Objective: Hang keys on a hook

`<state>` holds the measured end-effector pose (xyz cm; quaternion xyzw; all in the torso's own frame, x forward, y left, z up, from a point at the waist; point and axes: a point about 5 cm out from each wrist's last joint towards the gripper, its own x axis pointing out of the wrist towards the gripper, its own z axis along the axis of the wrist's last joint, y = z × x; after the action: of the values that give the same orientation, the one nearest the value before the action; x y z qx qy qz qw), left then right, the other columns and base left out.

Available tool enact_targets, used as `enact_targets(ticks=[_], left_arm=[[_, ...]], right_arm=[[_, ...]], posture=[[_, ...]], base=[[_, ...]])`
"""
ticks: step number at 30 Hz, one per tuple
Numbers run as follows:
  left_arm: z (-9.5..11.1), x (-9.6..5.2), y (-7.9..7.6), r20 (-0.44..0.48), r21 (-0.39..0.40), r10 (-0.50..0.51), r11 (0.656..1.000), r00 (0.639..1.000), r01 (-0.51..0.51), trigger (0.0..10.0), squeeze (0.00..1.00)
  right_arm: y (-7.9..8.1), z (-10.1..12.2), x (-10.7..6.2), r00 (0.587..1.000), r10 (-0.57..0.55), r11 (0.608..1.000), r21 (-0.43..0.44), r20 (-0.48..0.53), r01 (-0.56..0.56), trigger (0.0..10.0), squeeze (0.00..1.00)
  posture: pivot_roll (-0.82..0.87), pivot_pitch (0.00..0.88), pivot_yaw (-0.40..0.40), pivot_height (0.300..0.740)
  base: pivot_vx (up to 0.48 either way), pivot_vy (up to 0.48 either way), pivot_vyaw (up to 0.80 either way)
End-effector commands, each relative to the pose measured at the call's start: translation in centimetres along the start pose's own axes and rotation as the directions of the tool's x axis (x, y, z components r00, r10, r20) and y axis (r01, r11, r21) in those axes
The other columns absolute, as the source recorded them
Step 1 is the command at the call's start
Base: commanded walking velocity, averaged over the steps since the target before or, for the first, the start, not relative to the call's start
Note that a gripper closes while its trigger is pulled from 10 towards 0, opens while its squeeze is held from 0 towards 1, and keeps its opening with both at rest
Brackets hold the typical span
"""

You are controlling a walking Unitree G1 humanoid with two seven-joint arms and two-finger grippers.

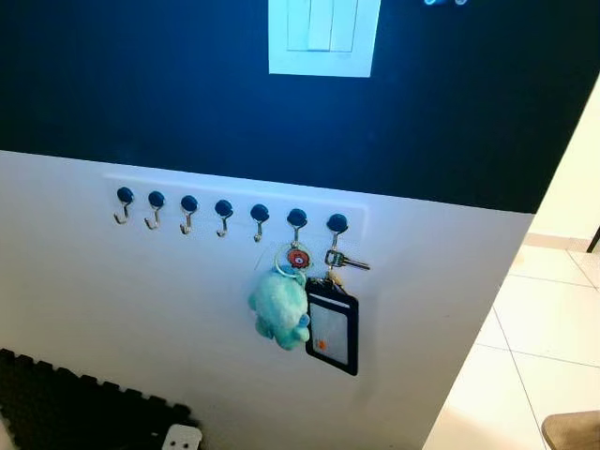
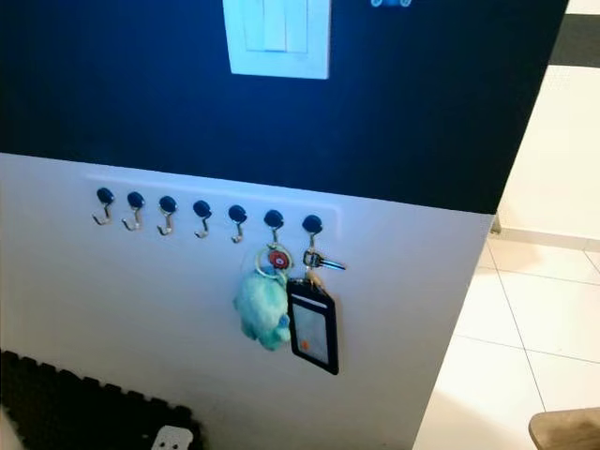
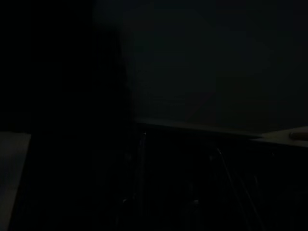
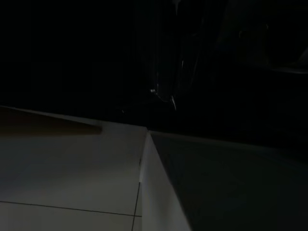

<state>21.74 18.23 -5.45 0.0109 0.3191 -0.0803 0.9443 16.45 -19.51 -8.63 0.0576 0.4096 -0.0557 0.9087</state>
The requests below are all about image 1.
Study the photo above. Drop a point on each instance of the white light switch plate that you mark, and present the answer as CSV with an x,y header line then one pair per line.
x,y
323,37

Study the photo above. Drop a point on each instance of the white hook rail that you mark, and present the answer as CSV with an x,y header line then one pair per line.
x,y
239,199

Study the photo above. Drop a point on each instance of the silver key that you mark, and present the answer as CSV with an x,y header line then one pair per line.
x,y
352,262

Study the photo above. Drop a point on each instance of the black card holder orange dot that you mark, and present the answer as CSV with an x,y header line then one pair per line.
x,y
330,328

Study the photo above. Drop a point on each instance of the black foam mat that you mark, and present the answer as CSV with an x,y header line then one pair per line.
x,y
75,412

